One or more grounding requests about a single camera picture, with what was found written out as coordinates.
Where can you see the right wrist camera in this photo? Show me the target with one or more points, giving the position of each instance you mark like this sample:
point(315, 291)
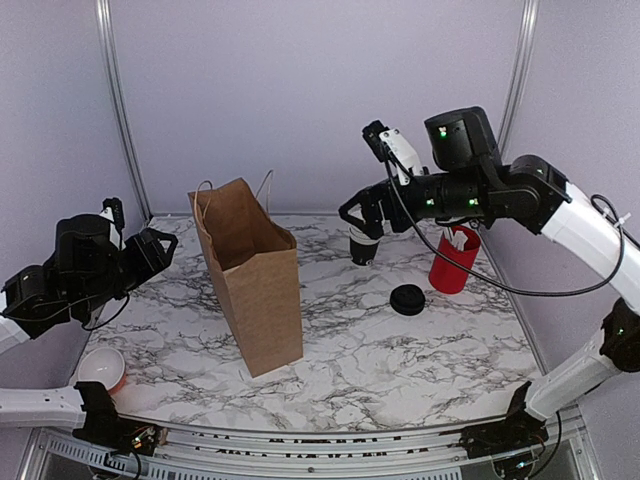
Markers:
point(390, 146)

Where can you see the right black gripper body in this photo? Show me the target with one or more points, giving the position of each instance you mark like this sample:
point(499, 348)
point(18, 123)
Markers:
point(459, 194)

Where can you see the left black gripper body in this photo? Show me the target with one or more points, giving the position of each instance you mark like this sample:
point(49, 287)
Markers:
point(101, 287)

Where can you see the left aluminium frame post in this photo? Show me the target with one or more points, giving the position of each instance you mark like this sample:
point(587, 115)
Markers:
point(116, 91)

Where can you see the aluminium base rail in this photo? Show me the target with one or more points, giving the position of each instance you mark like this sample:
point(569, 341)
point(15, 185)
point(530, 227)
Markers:
point(560, 451)

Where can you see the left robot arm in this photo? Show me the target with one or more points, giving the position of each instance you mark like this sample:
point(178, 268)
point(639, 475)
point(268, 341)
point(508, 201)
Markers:
point(33, 392)

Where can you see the right aluminium frame post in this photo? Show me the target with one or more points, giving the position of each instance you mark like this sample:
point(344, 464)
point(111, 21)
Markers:
point(520, 71)

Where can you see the brown paper bag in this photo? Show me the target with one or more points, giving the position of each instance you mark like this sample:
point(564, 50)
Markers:
point(253, 265)

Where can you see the white and orange bowl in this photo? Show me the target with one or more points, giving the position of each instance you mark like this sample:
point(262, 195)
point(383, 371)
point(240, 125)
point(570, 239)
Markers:
point(105, 365)

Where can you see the stack of paper cups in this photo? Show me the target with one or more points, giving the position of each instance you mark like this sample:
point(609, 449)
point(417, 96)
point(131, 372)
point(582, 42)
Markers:
point(362, 248)

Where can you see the red cylindrical container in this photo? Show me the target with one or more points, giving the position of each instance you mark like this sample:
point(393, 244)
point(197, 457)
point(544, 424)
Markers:
point(449, 272)

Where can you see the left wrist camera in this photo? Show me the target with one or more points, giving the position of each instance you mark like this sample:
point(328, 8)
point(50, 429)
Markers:
point(112, 211)

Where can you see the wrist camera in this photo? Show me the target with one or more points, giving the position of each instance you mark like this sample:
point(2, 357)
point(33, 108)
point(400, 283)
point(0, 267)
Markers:
point(112, 211)
point(390, 146)

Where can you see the aluminium frame post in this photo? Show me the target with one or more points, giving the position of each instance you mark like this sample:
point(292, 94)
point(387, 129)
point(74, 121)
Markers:
point(520, 71)
point(116, 91)

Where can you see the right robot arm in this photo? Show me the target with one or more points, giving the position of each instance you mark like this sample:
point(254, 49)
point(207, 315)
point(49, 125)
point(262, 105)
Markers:
point(541, 199)

